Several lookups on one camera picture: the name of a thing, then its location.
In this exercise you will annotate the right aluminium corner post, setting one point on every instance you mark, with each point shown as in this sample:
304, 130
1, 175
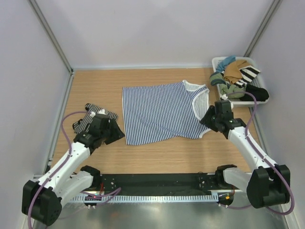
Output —
272, 9

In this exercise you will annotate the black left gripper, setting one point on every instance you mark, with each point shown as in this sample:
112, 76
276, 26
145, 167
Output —
117, 133

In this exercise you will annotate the tan brown garment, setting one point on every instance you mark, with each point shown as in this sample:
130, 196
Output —
232, 72

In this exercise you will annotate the black white striped tank top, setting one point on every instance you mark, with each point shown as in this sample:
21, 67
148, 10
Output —
92, 112

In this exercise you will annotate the wide black white striped garment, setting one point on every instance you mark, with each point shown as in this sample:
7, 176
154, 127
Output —
248, 74

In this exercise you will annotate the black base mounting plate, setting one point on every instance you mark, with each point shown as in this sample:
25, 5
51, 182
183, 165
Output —
148, 184

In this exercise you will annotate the perforated cable duct strip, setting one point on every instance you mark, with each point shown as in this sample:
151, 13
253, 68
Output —
82, 198

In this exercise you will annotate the white plastic laundry basket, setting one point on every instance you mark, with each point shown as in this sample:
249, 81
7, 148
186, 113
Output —
255, 82

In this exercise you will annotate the teal blue garment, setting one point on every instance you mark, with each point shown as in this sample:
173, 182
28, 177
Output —
225, 62

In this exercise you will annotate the olive green garment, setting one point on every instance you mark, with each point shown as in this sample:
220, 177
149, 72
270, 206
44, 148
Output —
230, 90

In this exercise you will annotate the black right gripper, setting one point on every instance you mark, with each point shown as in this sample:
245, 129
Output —
206, 119

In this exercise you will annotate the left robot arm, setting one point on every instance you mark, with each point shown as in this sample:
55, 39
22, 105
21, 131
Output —
44, 199

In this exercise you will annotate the aluminium corner post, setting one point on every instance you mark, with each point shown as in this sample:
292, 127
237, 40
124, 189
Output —
43, 21
272, 9

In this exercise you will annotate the left aluminium corner post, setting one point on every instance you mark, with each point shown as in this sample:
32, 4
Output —
43, 21

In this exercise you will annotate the aluminium front rail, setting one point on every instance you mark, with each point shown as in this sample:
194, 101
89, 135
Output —
265, 181

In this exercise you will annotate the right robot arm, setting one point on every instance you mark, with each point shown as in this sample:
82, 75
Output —
257, 162

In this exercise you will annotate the blue white striped tank top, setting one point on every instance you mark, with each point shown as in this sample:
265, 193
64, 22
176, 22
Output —
156, 113

